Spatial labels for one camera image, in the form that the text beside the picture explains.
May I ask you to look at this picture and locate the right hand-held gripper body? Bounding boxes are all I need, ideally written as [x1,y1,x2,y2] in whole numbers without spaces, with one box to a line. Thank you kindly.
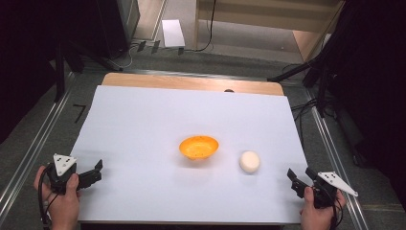
[310,171,359,210]

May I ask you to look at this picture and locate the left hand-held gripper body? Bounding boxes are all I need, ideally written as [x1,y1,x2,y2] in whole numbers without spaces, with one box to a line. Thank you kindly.
[47,153,84,196]

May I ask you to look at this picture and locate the person's right hand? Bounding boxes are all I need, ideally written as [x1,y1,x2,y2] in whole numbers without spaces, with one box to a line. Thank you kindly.
[299,186,348,230]

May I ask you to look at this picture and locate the person's left hand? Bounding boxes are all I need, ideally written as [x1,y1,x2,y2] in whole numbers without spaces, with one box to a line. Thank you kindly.
[33,165,81,230]

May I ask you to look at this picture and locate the white round bun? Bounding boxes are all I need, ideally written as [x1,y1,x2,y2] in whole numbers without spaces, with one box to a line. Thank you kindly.
[238,149,261,174]

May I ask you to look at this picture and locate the white table sheet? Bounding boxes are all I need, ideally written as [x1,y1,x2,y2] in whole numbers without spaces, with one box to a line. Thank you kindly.
[70,84,309,225]

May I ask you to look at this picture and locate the black metal stand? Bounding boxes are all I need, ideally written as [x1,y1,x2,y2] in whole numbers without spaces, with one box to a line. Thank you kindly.
[52,37,124,104]
[267,54,344,119]

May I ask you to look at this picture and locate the orange bowl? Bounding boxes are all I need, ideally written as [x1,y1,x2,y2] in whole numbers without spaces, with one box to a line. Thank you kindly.
[178,134,220,161]

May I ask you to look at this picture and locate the black curtain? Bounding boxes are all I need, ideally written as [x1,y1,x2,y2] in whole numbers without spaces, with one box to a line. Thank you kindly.
[0,0,106,145]
[314,0,406,212]

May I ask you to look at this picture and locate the wooden table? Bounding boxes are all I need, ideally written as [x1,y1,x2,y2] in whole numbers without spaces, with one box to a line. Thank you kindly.
[101,72,285,97]

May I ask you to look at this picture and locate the dark cabinet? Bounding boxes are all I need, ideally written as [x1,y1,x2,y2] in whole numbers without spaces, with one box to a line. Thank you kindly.
[95,0,142,60]

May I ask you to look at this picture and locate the white paper sheet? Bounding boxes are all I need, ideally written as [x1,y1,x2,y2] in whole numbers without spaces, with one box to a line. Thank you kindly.
[161,19,187,49]

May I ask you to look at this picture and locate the light wooden shelf unit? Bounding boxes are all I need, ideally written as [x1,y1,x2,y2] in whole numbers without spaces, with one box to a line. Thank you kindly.
[192,0,348,64]

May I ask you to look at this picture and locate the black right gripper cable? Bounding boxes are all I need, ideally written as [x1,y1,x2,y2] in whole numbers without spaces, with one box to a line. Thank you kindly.
[328,188,345,230]

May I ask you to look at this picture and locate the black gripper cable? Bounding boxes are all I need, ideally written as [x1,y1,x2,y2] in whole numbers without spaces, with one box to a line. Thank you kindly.
[328,188,345,230]
[37,166,60,229]

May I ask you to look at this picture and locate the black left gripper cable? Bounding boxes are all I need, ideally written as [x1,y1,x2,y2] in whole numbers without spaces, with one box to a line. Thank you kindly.
[37,166,60,229]

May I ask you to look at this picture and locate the metal floor rail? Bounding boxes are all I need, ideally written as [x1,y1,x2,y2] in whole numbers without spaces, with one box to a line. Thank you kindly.
[304,87,370,230]
[123,67,270,81]
[0,72,77,221]

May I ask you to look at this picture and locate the black floor cables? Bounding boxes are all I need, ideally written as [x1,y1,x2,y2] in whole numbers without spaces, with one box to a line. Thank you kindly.
[289,97,322,143]

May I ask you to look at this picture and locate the white floor cable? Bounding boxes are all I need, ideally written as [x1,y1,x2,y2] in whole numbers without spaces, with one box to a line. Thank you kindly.
[118,43,139,70]

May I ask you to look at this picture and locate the black hanging cable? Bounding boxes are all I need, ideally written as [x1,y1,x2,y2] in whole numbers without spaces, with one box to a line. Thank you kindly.
[193,0,218,53]

